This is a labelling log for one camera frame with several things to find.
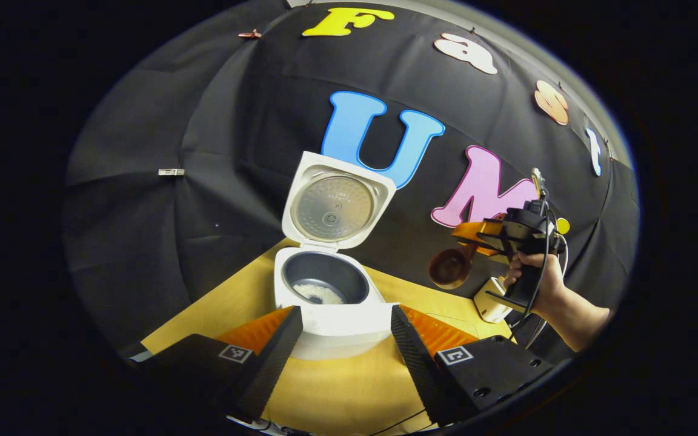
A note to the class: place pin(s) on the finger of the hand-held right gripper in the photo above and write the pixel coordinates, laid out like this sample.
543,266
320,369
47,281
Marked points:
476,233

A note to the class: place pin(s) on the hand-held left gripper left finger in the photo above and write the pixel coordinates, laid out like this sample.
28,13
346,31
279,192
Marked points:
276,351

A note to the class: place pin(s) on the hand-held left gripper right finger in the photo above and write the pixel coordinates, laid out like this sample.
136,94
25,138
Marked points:
412,351

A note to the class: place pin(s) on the wooden spoon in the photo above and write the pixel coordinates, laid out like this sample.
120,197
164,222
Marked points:
448,269

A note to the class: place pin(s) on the white rice cooker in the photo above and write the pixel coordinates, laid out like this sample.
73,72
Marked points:
349,321

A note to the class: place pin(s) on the white rice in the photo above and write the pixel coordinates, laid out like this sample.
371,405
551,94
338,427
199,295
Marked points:
319,293

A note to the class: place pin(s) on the white chopstick holder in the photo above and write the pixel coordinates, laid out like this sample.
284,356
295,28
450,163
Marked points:
488,306

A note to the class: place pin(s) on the black backdrop cloth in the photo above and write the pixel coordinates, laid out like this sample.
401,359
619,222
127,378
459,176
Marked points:
161,181

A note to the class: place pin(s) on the silver cloth clip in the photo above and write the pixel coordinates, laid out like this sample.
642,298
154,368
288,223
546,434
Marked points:
171,172

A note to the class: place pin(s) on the copper cloth clip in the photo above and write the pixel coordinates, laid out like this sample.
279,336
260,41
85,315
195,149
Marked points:
249,34

